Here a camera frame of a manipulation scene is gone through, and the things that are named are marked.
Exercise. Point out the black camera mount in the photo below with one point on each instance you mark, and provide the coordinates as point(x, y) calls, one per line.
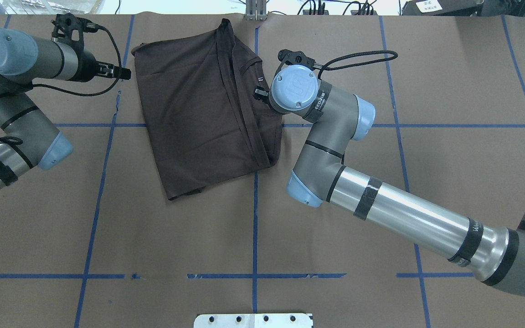
point(289, 57)
point(69, 30)

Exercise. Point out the brown t-shirt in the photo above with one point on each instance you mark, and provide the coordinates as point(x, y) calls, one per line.
point(203, 122)

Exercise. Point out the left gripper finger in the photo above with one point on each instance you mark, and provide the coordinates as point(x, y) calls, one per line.
point(105, 67)
point(116, 73)

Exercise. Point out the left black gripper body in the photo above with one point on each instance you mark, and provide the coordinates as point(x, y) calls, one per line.
point(84, 67)

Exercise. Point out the white pedestal column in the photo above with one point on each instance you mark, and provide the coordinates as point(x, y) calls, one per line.
point(255, 320)

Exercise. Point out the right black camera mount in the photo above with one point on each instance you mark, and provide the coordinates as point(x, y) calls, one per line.
point(289, 57)

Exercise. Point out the black box with label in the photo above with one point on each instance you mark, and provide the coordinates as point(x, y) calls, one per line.
point(442, 7)

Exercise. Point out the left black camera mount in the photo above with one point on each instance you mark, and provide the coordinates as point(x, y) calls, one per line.
point(69, 30)

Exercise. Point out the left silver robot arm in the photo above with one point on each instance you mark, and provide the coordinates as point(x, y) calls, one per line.
point(27, 137)

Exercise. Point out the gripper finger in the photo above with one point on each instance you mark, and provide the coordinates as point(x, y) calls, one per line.
point(261, 94)

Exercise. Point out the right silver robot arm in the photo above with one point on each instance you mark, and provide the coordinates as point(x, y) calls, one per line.
point(460, 193)

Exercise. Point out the clear acrylic rack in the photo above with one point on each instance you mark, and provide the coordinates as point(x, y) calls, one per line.
point(51, 7)

